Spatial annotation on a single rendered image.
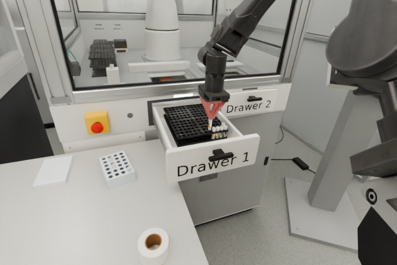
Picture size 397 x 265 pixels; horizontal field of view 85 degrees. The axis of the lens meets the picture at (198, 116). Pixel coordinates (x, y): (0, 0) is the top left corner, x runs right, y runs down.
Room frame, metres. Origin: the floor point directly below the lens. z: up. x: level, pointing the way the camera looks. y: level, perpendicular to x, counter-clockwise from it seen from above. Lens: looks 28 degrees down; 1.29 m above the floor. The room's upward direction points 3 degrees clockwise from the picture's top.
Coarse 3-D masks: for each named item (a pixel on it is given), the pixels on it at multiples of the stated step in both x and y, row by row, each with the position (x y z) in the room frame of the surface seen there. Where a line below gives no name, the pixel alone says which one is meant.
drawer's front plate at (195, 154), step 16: (208, 144) 0.50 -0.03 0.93; (224, 144) 0.51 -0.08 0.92; (240, 144) 0.53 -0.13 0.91; (256, 144) 0.55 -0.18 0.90; (176, 160) 0.46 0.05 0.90; (192, 160) 0.48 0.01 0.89; (208, 160) 0.49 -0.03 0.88; (240, 160) 0.53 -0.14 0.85; (176, 176) 0.46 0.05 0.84; (192, 176) 0.48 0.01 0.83
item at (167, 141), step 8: (160, 104) 0.81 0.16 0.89; (168, 104) 0.81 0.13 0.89; (176, 104) 0.82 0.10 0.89; (184, 104) 0.84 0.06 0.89; (152, 112) 0.78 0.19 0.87; (160, 112) 0.80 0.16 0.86; (160, 120) 0.68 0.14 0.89; (224, 120) 0.71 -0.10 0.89; (160, 128) 0.63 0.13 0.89; (168, 128) 0.72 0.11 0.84; (232, 128) 0.65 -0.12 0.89; (160, 136) 0.62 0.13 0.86; (168, 136) 0.66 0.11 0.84; (232, 136) 0.65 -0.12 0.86; (168, 144) 0.54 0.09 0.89
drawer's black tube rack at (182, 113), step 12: (168, 108) 0.77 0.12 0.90; (180, 108) 0.77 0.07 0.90; (192, 108) 0.79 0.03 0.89; (168, 120) 0.72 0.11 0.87; (180, 120) 0.67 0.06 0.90; (192, 120) 0.69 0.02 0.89; (204, 120) 0.69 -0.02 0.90; (216, 120) 0.69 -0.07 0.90; (180, 132) 0.60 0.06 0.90; (192, 132) 0.60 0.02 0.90; (180, 144) 0.58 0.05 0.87; (192, 144) 0.58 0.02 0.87
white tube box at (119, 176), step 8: (120, 152) 0.60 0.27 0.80; (104, 160) 0.56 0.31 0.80; (120, 160) 0.56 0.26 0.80; (128, 160) 0.57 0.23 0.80; (104, 168) 0.52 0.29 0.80; (112, 168) 0.52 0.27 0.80; (120, 168) 0.53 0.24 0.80; (104, 176) 0.52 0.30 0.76; (112, 176) 0.49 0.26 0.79; (120, 176) 0.49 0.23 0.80; (128, 176) 0.50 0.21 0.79; (112, 184) 0.48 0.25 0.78; (120, 184) 0.49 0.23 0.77
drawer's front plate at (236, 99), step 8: (232, 96) 0.88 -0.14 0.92; (240, 96) 0.89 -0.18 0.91; (248, 96) 0.91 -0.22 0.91; (256, 96) 0.93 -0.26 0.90; (264, 96) 0.94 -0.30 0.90; (272, 96) 0.96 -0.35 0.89; (224, 104) 0.87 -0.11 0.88; (232, 104) 0.88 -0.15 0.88; (240, 104) 0.90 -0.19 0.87; (248, 104) 0.91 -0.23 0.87; (264, 104) 0.94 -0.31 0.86; (272, 104) 0.96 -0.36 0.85; (224, 112) 0.87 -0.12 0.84; (232, 112) 0.88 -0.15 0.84; (240, 112) 0.90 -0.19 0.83; (248, 112) 0.91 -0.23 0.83; (256, 112) 0.93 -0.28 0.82
